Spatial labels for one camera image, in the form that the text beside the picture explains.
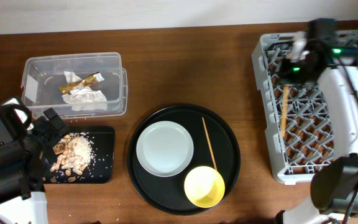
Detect white tissue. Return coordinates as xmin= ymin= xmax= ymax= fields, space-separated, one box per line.
xmin=62 ymin=71 xmax=108 ymax=111

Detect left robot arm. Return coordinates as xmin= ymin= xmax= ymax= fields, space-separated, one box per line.
xmin=0 ymin=96 xmax=70 ymax=223

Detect white label on bin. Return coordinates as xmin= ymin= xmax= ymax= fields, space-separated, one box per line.
xmin=25 ymin=76 xmax=39 ymax=103

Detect clear plastic bin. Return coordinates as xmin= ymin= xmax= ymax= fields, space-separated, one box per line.
xmin=21 ymin=52 xmax=128 ymax=119

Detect black rectangular tray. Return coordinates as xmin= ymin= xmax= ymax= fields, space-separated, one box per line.
xmin=40 ymin=125 xmax=116 ymax=184

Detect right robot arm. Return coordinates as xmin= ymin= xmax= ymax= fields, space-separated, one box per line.
xmin=275 ymin=18 xmax=358 ymax=223

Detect grey plate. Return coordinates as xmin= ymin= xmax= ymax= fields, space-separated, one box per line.
xmin=135 ymin=121 xmax=194 ymax=177

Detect food scraps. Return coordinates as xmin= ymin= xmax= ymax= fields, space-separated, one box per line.
xmin=42 ymin=132 xmax=113 ymax=184

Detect brown Nescafe Gold sachet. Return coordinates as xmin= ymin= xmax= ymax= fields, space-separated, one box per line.
xmin=58 ymin=72 xmax=104 ymax=95

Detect round black tray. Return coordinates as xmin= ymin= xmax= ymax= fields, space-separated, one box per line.
xmin=127 ymin=104 xmax=241 ymax=215

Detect grey dishwasher rack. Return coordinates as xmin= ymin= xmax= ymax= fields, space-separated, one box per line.
xmin=252 ymin=30 xmax=358 ymax=185

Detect yellow bowl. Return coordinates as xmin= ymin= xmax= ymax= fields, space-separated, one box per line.
xmin=184 ymin=166 xmax=226 ymax=208

